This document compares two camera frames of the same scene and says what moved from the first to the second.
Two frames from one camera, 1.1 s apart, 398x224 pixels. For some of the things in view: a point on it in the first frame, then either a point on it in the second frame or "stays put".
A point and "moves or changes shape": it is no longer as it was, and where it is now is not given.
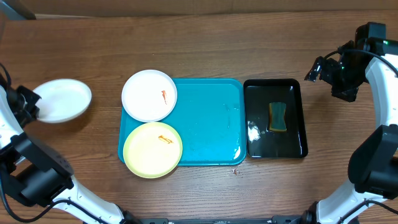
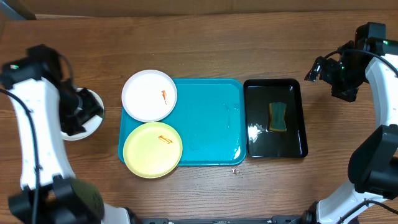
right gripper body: [346, 79] stays put
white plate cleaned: [62, 99] moves or changes shape
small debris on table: [234, 170] stays put
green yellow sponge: [276, 116] stays put
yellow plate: [152, 150] stays put
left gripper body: [25, 101] → [79, 111]
